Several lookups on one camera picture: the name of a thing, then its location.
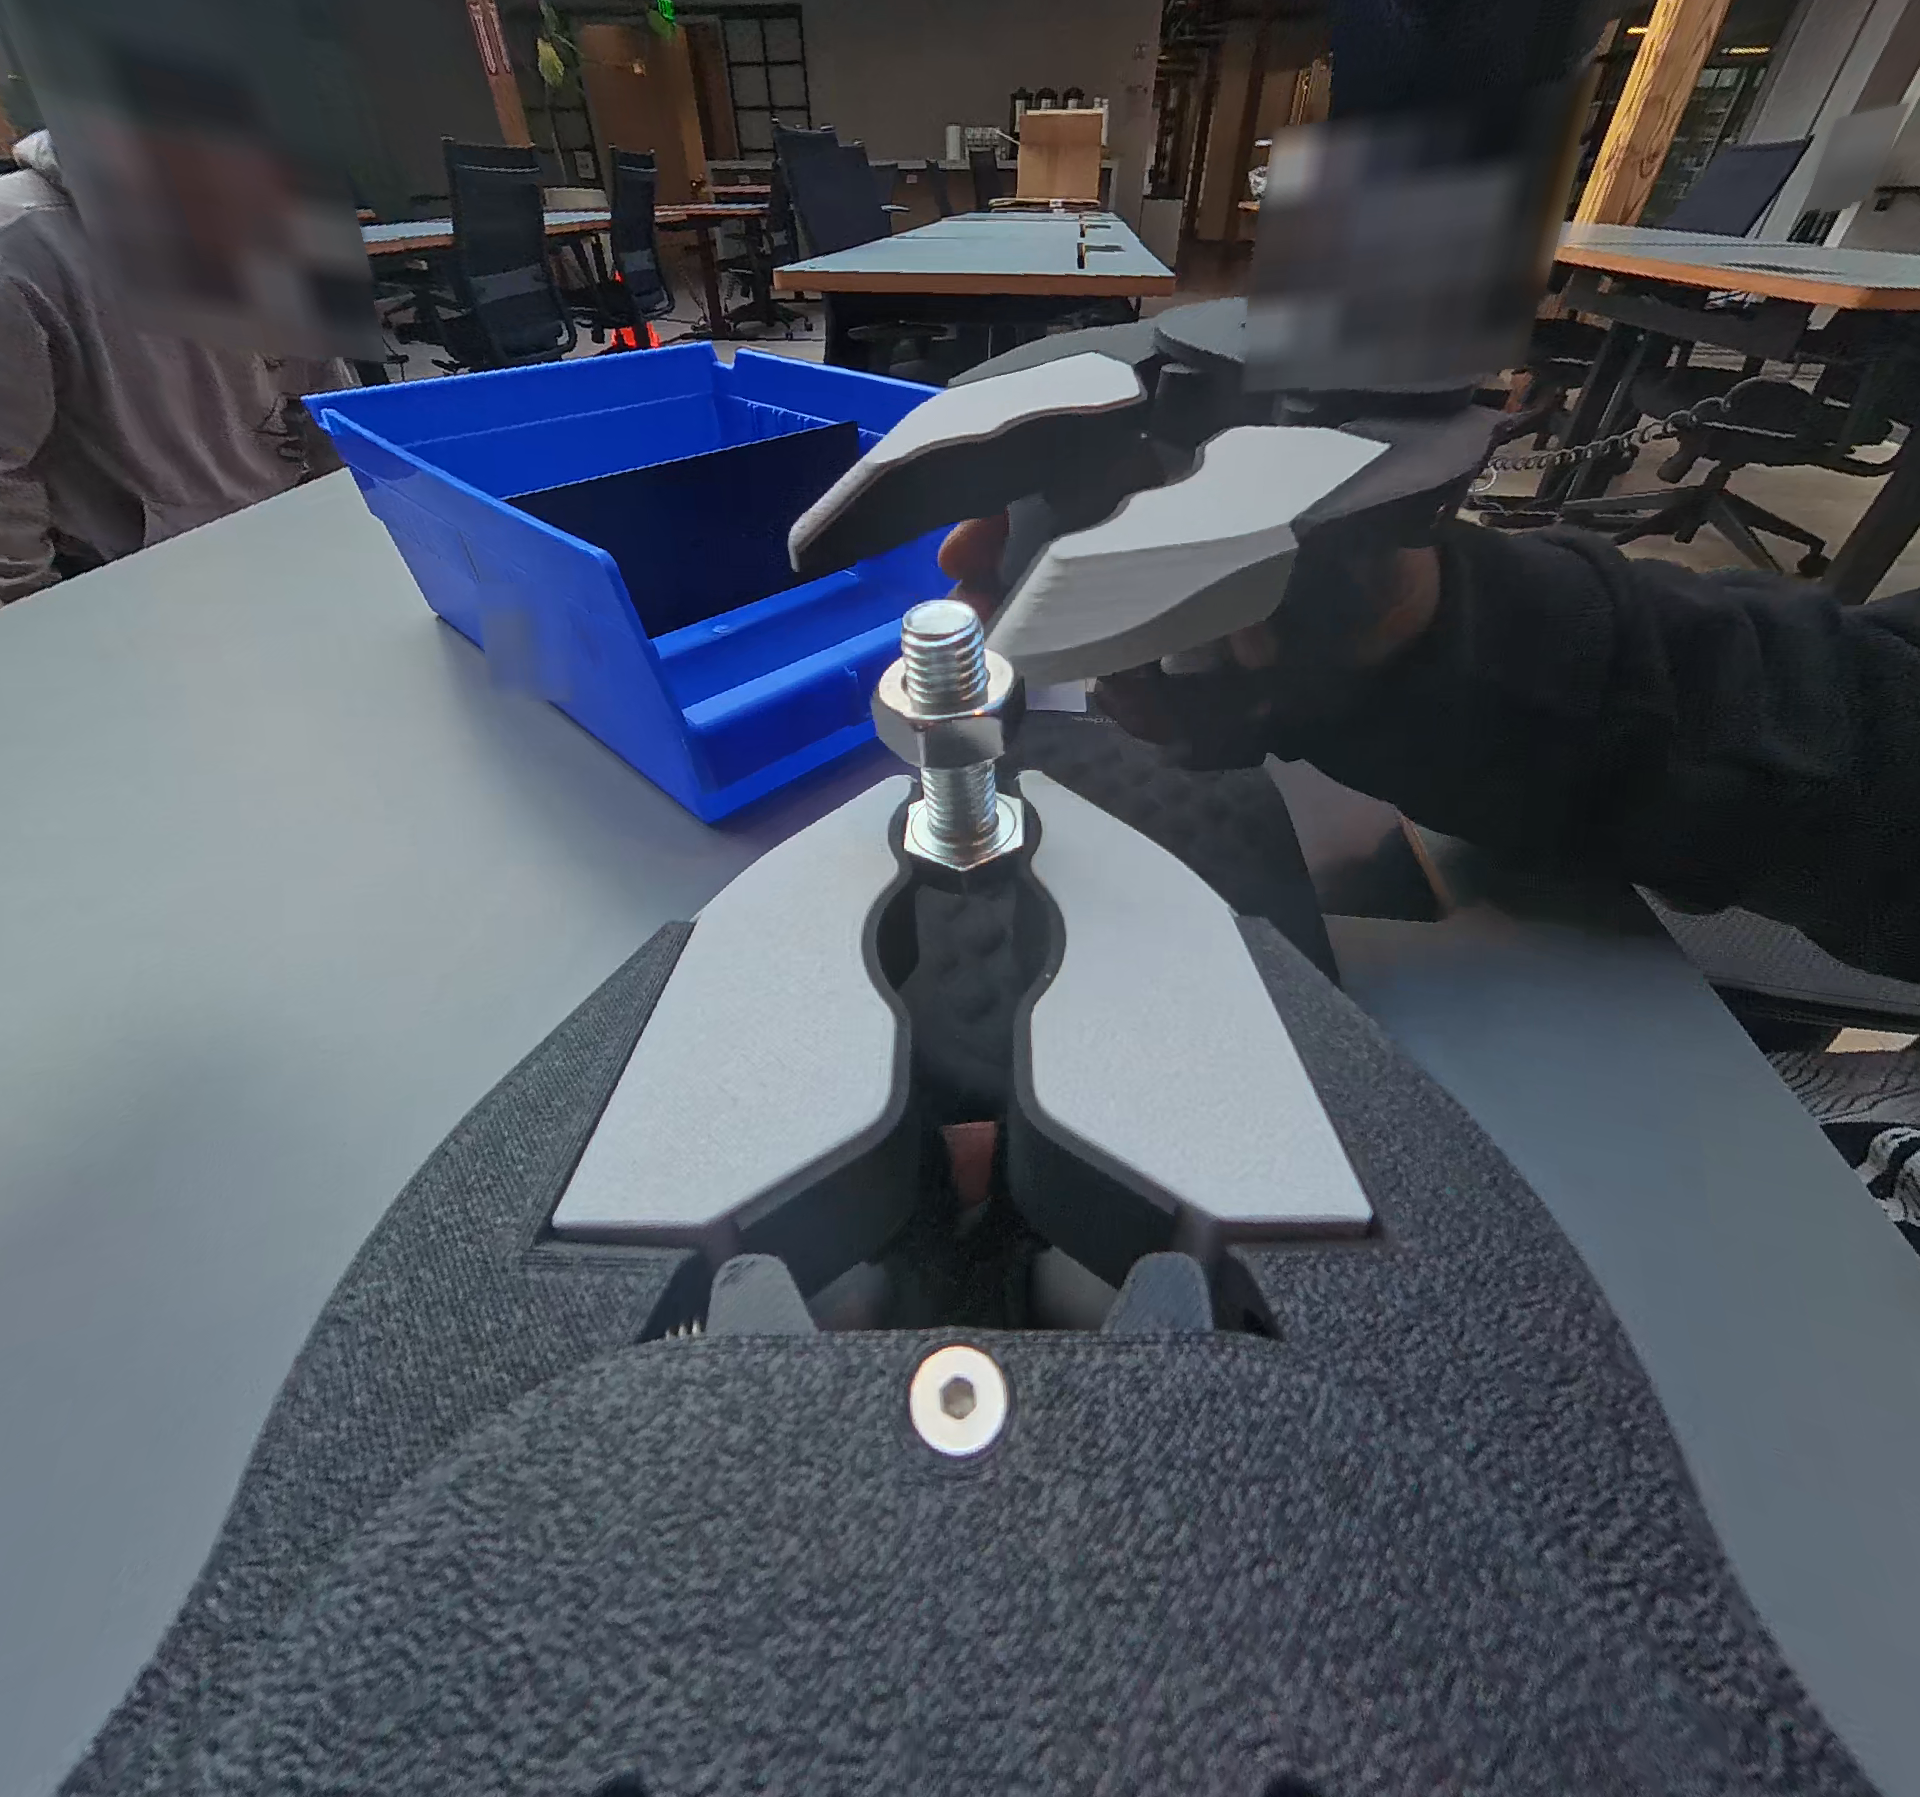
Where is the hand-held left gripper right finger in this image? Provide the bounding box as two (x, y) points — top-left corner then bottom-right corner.
(1021, 775), (1379, 1241)

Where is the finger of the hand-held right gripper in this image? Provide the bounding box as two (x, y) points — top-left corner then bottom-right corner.
(787, 354), (1158, 576)
(984, 425), (1394, 691)

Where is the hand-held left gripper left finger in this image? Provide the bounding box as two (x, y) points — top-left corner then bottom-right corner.
(550, 775), (920, 1251)

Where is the silver hex bolt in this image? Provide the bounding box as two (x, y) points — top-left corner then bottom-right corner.
(900, 601), (1035, 874)

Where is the silver hex nut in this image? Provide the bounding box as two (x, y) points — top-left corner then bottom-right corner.
(873, 679), (1026, 777)

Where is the blue plastic bin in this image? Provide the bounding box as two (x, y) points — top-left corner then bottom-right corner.
(303, 343), (977, 825)

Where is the person's right forearm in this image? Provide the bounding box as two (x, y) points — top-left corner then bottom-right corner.
(1412, 521), (1920, 929)

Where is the person's right hand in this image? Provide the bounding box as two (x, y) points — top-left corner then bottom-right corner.
(938, 514), (1454, 779)

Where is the long grey table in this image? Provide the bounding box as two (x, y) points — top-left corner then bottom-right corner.
(774, 215), (1178, 375)

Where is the black dimpled foam pad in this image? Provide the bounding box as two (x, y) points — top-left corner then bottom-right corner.
(900, 708), (1341, 1125)

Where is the black office chair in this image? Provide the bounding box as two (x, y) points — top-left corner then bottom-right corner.
(1680, 140), (1814, 240)
(1641, 890), (1920, 1065)
(774, 126), (894, 262)
(608, 148), (677, 328)
(1664, 379), (1896, 576)
(443, 140), (576, 375)

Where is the wooden box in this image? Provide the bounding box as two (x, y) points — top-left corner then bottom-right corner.
(1016, 109), (1111, 203)

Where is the wood-edged grey table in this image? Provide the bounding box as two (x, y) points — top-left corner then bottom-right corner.
(359, 204), (774, 346)
(1553, 222), (1920, 599)

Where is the black paned door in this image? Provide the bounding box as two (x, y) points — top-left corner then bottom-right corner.
(720, 12), (812, 128)

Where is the wooden pillar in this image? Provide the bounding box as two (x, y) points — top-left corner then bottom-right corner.
(435, 0), (535, 151)
(1575, 0), (1788, 231)

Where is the green potted plant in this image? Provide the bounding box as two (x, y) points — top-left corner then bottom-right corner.
(517, 0), (594, 179)

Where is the black white printed clothing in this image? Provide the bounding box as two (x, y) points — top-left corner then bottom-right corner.
(1852, 1121), (1920, 1251)

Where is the coiled black cable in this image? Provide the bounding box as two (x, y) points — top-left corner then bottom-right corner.
(1477, 403), (1728, 495)

